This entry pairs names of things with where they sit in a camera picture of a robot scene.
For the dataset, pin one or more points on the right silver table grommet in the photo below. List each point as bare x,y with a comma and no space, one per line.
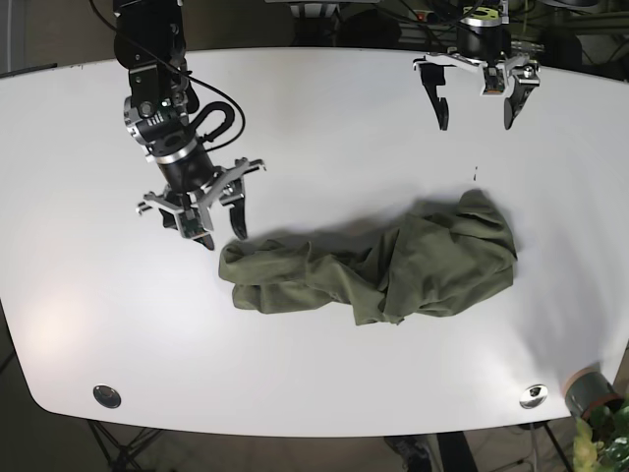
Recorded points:
533,396

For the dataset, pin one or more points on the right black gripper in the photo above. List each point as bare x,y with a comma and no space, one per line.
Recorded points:
193,185

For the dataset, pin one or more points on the olive green T-shirt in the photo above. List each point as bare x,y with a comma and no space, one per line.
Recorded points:
438,265

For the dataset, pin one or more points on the silver table grommet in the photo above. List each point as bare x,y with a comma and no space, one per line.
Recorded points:
533,396
107,396

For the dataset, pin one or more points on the left silver table grommet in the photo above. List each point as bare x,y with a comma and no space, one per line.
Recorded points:
107,396

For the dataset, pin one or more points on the grey plant pot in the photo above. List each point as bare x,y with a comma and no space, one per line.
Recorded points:
587,390

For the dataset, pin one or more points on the green potted plant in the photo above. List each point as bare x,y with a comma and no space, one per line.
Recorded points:
601,442

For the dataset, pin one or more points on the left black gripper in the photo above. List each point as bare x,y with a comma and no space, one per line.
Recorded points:
482,49

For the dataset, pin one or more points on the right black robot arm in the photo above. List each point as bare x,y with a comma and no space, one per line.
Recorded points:
164,116

